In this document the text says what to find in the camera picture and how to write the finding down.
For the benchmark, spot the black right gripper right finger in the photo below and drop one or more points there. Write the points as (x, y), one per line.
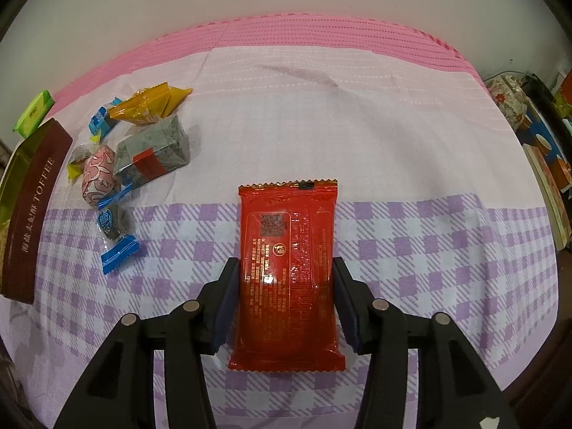
(374, 327)

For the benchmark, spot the floral ceramic jar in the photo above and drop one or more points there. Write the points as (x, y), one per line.
(509, 97)

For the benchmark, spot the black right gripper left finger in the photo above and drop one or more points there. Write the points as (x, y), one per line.
(196, 328)

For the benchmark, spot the yellow snack packet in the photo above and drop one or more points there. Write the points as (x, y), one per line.
(150, 105)

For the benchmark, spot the red snack packet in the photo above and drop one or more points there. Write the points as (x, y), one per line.
(286, 313)

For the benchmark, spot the pink patterned wrapped candy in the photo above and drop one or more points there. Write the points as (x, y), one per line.
(98, 179)

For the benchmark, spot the small yellow clear candy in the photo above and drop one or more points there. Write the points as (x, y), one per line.
(79, 156)

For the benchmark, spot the blue dark plum candy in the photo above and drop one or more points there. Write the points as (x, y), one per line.
(113, 222)

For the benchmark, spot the small blue white candy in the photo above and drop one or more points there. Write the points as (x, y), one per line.
(101, 123)

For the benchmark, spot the green tissue pack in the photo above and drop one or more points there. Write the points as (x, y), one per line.
(34, 114)

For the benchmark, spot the gold toffee tin box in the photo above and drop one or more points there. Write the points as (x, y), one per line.
(26, 187)

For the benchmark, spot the grey black snack packet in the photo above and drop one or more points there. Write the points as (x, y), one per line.
(156, 150)

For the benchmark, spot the pink purple checked tablecloth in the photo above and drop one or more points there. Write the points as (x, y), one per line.
(438, 208)

